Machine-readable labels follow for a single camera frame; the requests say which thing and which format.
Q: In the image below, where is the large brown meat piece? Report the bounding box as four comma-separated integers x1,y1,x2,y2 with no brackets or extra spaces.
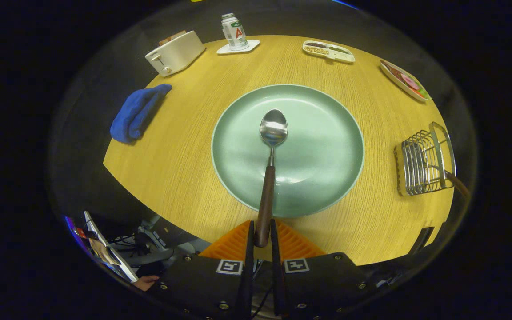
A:
386,64,406,81

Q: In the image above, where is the wooden handled fork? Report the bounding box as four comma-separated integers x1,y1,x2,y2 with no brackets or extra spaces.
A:
443,170,472,201

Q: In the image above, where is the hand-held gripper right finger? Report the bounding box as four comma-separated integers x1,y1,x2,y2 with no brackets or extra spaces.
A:
269,219,385,320

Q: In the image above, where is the metal wire basket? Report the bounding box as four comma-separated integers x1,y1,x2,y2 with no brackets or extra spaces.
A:
393,121,456,197

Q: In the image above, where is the toasted bread slice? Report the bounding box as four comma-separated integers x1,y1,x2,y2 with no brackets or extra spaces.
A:
159,30,187,46

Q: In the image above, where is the white square coaster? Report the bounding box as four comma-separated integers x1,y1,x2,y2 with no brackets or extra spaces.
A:
216,40,261,55

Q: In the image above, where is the pale green plate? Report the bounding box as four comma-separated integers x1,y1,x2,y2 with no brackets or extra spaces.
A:
211,84,365,218

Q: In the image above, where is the wooden handled spoon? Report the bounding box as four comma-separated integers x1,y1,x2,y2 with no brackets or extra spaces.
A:
254,108,289,248

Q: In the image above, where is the open laptop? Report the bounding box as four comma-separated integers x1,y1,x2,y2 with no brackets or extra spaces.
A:
64,211,139,284

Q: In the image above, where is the white divided bean dish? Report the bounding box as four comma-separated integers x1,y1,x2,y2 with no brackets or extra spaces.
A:
302,40,356,64

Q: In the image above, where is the small white drink bottle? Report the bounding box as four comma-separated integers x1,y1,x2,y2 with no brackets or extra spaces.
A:
221,13,249,51

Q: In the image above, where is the white food plate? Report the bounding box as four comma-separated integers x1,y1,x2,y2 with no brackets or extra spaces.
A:
380,60,432,103

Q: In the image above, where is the white toaster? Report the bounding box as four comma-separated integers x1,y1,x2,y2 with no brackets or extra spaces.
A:
145,30,206,78

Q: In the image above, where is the dark equipment case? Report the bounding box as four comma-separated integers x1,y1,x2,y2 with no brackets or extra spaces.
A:
134,216,212,267

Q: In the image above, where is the blue folded cloth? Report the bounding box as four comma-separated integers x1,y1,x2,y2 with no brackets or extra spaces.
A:
110,84,173,144

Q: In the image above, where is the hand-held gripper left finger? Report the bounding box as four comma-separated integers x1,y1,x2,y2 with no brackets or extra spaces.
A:
149,220,256,320

